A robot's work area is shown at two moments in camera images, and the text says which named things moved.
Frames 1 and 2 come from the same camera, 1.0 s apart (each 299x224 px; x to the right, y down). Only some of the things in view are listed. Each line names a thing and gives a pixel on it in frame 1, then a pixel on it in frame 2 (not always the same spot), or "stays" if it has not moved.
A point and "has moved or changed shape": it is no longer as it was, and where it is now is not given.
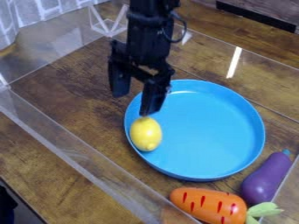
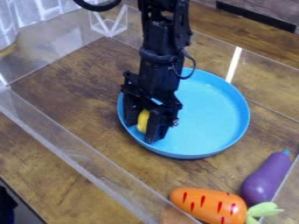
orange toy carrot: (215, 206) stays
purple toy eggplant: (260, 178) stays
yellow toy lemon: (144, 133) has moved or changed shape
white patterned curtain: (22, 13) stays
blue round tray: (212, 131) has moved or changed shape
